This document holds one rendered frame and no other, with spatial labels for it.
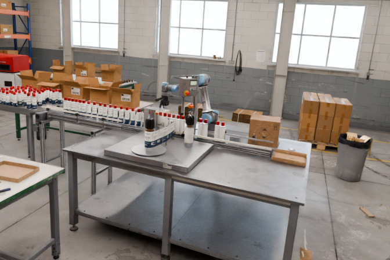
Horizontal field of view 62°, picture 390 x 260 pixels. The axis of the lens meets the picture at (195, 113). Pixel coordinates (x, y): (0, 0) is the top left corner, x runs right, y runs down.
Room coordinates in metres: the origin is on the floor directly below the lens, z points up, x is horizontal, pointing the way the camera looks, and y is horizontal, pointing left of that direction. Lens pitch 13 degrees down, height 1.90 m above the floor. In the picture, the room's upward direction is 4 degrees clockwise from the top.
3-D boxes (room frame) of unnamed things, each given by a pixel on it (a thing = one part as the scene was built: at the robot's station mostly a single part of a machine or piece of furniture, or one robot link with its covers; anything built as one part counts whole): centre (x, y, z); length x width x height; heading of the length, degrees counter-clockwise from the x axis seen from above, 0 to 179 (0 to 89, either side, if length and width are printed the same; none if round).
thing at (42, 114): (3.81, 1.88, 0.71); 0.15 x 0.12 x 0.34; 160
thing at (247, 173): (3.11, -0.07, 0.82); 2.10 x 1.50 x 0.02; 70
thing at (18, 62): (7.33, 4.28, 0.61); 0.70 x 0.60 x 1.22; 84
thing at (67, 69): (7.60, 3.16, 0.97); 0.51 x 0.36 x 0.37; 166
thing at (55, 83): (5.23, 2.32, 0.97); 0.44 x 0.38 x 0.37; 167
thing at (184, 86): (3.37, 0.09, 1.38); 0.17 x 0.10 x 0.19; 125
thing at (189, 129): (2.96, 0.04, 1.03); 0.09 x 0.09 x 0.30
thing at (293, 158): (2.90, -0.92, 0.85); 0.30 x 0.26 x 0.04; 70
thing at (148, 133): (2.75, 0.39, 1.04); 0.09 x 0.09 x 0.29
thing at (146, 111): (3.31, 0.45, 1.01); 0.14 x 0.13 x 0.26; 70
